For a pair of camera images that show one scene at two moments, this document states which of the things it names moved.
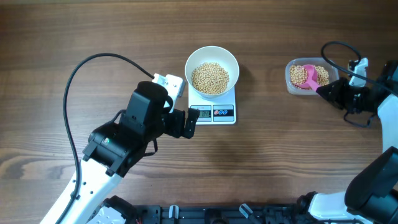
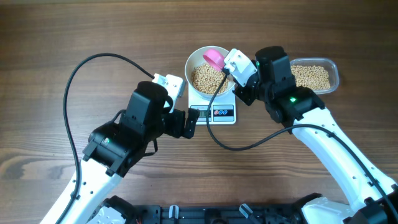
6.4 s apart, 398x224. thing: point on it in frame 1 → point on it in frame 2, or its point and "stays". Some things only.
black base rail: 277,213 stays
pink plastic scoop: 312,78 → 215,58
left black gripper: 177,130 stays
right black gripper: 336,96 → 240,91
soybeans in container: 299,74 stays
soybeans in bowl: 210,78 stays
